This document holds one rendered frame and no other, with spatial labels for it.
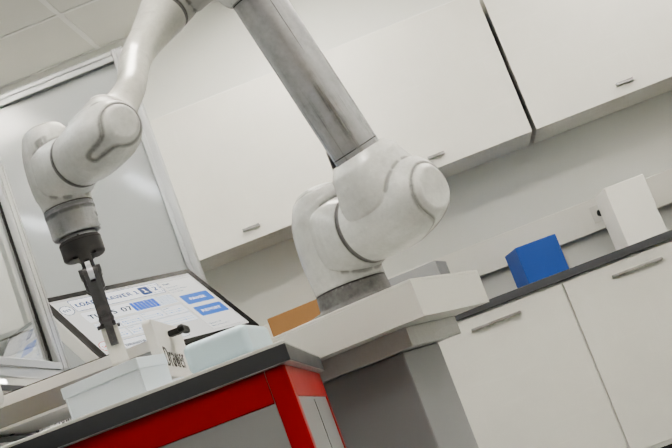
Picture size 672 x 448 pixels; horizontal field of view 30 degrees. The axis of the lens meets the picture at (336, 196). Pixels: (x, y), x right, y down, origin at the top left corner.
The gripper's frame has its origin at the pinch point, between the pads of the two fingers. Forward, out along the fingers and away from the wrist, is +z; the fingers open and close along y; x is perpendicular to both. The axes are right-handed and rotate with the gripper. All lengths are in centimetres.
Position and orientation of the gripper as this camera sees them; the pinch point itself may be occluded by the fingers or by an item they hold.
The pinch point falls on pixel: (115, 346)
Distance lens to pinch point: 222.6
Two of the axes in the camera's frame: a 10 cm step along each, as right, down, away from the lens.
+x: -9.3, 3.1, -2.0
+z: 3.5, 9.2, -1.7
